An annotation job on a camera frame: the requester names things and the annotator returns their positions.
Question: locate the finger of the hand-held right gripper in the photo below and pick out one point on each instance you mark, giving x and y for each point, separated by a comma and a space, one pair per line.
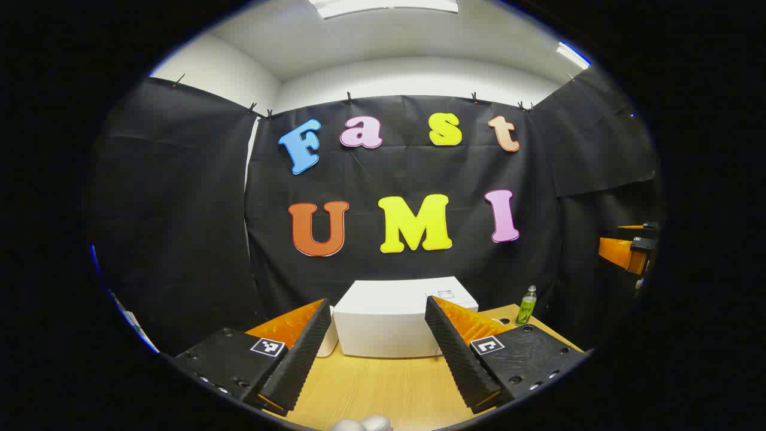
619, 251
651, 230

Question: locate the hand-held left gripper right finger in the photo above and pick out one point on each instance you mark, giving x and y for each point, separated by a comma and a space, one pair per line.
461, 359

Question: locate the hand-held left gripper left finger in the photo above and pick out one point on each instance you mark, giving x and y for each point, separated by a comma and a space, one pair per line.
299, 359

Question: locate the white microwave oven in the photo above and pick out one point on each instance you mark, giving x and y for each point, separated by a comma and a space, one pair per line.
383, 323

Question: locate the green drink bottle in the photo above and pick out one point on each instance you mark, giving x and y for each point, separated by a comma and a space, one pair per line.
526, 311

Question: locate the black backdrop cloth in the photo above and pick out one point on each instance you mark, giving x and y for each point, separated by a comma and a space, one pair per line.
419, 173

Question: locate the ceiling light panel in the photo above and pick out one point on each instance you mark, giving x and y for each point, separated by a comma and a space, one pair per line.
383, 6
573, 55

